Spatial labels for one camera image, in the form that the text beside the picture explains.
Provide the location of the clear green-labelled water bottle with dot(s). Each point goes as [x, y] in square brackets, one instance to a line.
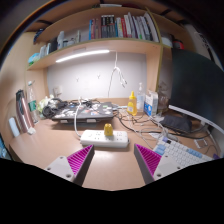
[32, 105]

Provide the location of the white keyboard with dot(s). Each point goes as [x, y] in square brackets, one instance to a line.
[180, 153]

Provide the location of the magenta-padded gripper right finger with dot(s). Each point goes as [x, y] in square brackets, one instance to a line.
[163, 165]

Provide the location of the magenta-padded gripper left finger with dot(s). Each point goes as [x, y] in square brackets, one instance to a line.
[63, 166]

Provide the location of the white light bar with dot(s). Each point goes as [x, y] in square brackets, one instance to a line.
[81, 55]

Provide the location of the white wall socket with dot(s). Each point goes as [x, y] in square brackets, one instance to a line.
[57, 91]

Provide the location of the dark red upright folder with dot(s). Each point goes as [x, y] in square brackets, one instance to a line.
[23, 113]

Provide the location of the black headphones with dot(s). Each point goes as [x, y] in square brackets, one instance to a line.
[50, 110]

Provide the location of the black laptop with stickers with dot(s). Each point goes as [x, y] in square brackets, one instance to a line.
[86, 111]

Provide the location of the yellow squeeze bottle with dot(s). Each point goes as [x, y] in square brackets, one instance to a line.
[132, 106]

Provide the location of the dark computer monitor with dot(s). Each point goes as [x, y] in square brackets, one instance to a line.
[196, 83]

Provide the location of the black pouch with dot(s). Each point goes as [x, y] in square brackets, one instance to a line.
[176, 123]

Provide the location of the white and blue carton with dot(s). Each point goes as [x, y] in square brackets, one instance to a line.
[150, 105]

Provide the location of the white power strip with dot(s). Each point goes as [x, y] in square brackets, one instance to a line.
[96, 138]

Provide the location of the small white upright case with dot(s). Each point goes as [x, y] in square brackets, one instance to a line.
[14, 127]

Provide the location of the wooden shelf unit with books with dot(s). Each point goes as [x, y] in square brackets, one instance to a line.
[100, 45]

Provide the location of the yellow charger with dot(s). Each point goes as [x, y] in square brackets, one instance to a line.
[108, 130]

